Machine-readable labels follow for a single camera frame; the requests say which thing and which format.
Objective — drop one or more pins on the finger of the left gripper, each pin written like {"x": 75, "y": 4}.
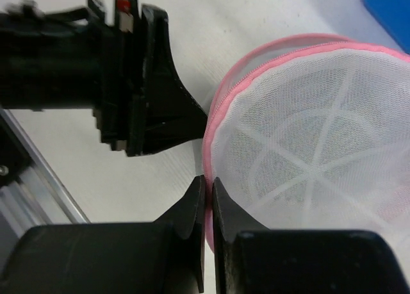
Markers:
{"x": 163, "y": 114}

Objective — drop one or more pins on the aluminium mounting rail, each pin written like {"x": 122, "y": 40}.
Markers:
{"x": 36, "y": 196}

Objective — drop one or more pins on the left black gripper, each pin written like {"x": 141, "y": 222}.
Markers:
{"x": 73, "y": 59}

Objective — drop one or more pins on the white mesh laundry bag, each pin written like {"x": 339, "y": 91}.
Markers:
{"x": 312, "y": 132}

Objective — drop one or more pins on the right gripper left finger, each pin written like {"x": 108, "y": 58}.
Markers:
{"x": 184, "y": 257}

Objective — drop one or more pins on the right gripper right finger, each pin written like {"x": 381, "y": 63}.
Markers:
{"x": 234, "y": 236}

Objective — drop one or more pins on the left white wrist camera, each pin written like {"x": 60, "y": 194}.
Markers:
{"x": 110, "y": 8}

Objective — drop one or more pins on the blue plastic tub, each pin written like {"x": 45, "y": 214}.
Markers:
{"x": 393, "y": 16}

